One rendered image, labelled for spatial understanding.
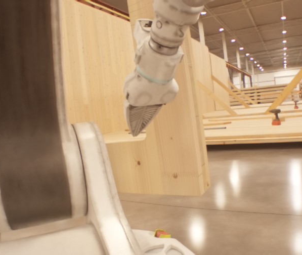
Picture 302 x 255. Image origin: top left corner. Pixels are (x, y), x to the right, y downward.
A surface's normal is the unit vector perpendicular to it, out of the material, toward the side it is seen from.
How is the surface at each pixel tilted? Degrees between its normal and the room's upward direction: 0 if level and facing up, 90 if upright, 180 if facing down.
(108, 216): 34
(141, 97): 140
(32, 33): 110
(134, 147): 90
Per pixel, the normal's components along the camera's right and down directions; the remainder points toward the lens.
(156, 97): 0.33, 0.78
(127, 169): -0.52, 0.11
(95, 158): 0.29, -0.41
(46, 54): 0.40, 0.36
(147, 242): -0.11, -0.99
